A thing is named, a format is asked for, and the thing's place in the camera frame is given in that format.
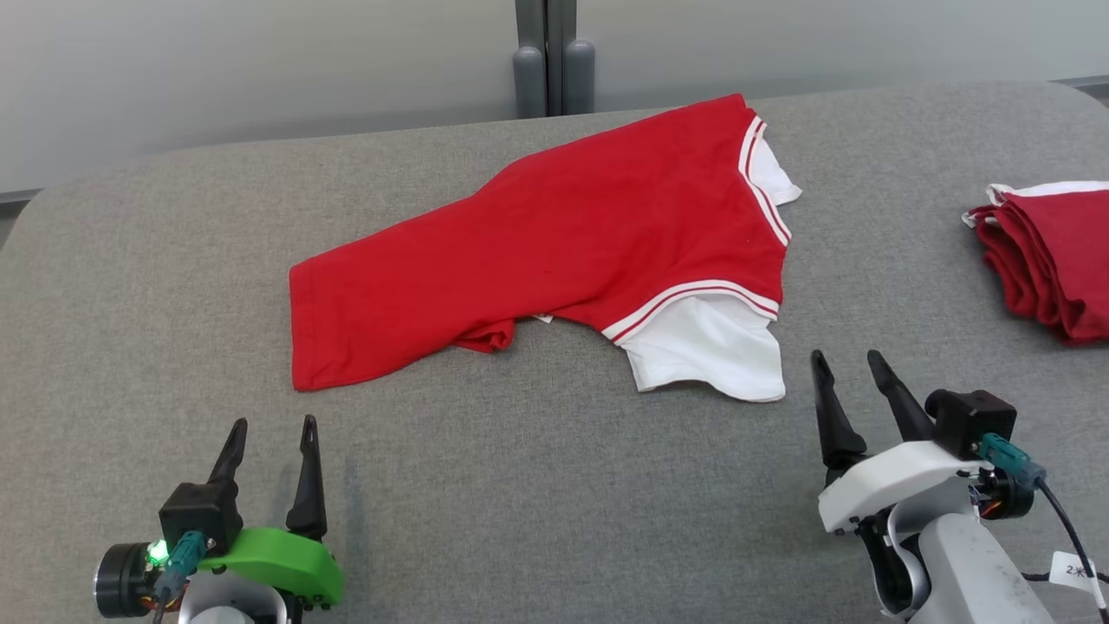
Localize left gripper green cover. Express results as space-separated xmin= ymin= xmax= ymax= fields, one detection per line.
xmin=94 ymin=414 xmax=344 ymax=624

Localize red shirt with white sleeves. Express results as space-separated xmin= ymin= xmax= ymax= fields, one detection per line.
xmin=289 ymin=93 xmax=803 ymax=404

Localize white cable label tag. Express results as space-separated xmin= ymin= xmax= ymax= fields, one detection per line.
xmin=1050 ymin=551 xmax=1098 ymax=592

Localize red shorts with white stripe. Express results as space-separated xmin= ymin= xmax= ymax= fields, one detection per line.
xmin=962 ymin=179 xmax=1109 ymax=346

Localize grey fabric sofa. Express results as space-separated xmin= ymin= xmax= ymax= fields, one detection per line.
xmin=0 ymin=82 xmax=1109 ymax=624

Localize left camera cable teal plug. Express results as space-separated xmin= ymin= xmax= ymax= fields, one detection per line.
xmin=152 ymin=530 xmax=209 ymax=624

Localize grey cylindrical frame foot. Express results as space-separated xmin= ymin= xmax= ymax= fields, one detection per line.
xmin=564 ymin=39 xmax=596 ymax=115
xmin=512 ymin=45 xmax=547 ymax=120

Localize grey vertical partition frame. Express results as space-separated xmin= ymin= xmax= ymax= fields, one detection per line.
xmin=515 ymin=0 xmax=579 ymax=118

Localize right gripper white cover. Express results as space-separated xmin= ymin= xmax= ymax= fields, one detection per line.
xmin=811 ymin=349 xmax=1037 ymax=618

